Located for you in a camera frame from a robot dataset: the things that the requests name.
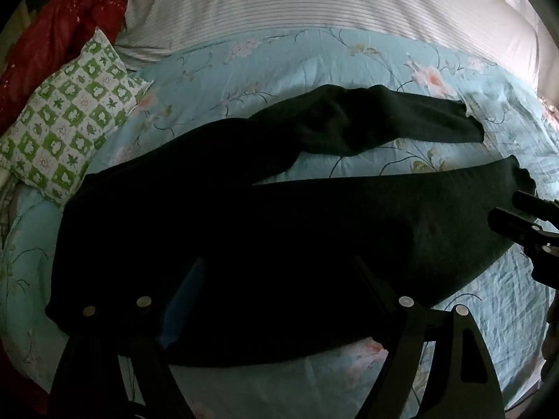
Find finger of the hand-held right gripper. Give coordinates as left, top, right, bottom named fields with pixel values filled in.
left=488, top=208, right=545, bottom=237
left=512, top=190, right=559, bottom=215

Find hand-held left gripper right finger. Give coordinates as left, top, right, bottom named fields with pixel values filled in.
left=353, top=257, right=508, bottom=419

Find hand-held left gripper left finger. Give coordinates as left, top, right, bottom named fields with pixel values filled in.
left=51, top=257, right=207, bottom=419

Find black pants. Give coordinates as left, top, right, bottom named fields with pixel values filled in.
left=45, top=84, right=537, bottom=368

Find green checkered pillow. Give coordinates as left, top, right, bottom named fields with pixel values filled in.
left=0, top=27, right=154, bottom=207

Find blue floral bed sheet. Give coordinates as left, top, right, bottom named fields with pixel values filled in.
left=0, top=27, right=559, bottom=419

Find white striped bed sheet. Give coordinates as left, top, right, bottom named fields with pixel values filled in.
left=114, top=0, right=540, bottom=97

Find red quilt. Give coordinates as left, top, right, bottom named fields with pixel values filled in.
left=0, top=0, right=132, bottom=134

